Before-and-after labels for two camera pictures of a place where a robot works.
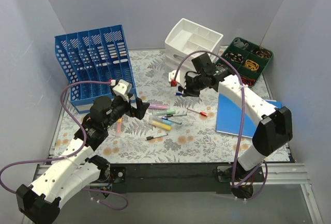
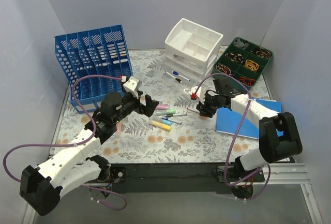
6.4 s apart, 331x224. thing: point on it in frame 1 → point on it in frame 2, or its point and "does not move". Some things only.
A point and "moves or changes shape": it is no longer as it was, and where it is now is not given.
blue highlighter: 159,118 does not move
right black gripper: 191,84 → 207,102
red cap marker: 202,114 does not move
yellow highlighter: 160,124 does not move
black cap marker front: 150,137 moves or changes shape
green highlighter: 166,112 does not move
